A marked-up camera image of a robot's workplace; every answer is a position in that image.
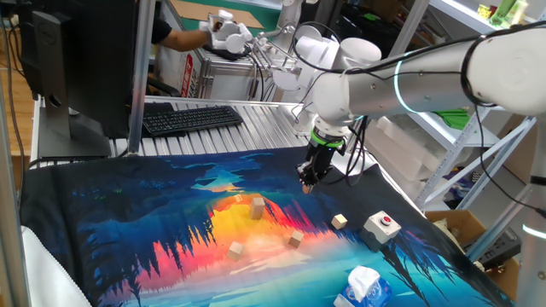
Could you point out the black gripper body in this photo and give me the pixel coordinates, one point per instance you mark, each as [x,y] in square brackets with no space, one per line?
[322,164]

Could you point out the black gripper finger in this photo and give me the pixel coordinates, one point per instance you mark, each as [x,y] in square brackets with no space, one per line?
[303,175]
[312,186]

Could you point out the plain wooden cube block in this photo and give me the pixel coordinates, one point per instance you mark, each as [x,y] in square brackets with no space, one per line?
[257,203]
[339,221]
[295,239]
[235,251]
[257,214]

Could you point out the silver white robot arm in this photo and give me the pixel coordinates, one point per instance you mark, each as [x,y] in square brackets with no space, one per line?
[418,85]

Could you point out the person's bare forearm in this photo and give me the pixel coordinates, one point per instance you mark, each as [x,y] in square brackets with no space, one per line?
[185,40]

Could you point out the grey emergency stop button box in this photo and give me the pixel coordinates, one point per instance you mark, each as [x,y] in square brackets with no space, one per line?
[377,232]

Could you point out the white foam packaging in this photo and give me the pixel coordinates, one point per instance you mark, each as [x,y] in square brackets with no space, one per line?
[409,149]

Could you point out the silver aluminium case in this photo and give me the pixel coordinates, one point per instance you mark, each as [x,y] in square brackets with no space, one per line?
[230,81]

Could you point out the black keyboard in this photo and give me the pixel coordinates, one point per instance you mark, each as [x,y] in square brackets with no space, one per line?
[192,119]

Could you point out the blue tissue pack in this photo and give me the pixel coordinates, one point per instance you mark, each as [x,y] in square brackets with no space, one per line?
[375,294]

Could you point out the green plastic bag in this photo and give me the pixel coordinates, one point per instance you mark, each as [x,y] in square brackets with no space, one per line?
[451,119]

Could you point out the brown cardboard box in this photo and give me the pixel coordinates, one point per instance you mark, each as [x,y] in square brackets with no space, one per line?
[469,221]

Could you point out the white haptic control device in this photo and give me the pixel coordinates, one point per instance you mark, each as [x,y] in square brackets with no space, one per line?
[226,34]

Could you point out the white metal shelf rack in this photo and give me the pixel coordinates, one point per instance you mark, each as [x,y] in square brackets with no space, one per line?
[482,136]

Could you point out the black chair armrest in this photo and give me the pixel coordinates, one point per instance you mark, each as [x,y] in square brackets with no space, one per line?
[164,88]

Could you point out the white box red print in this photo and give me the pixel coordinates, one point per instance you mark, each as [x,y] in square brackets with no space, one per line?
[170,68]

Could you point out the colourful landscape print cloth mat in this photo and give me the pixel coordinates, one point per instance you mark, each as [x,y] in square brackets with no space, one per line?
[128,221]

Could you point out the brown cardboard sheet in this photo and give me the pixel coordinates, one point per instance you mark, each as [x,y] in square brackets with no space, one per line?
[192,10]

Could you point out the black electronic device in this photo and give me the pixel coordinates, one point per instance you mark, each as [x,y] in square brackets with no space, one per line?
[501,253]

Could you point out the black shirt sleeve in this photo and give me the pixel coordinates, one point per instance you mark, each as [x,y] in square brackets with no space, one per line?
[160,29]

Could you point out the yellow small container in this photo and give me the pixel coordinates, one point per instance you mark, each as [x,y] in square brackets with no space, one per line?
[484,12]

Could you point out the black computer monitor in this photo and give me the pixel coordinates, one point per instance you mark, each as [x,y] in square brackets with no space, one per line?
[98,64]

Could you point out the green bottle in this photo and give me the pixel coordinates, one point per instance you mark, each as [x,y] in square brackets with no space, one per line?
[503,10]

